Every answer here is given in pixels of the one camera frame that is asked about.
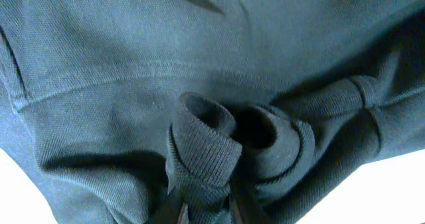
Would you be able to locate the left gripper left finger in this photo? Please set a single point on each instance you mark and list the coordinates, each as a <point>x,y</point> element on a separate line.
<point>174,210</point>

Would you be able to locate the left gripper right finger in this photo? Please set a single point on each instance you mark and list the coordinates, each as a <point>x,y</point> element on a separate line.
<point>244,208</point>

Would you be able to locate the black polo shirt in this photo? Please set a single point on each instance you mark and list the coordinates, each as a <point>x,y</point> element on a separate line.
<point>113,103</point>

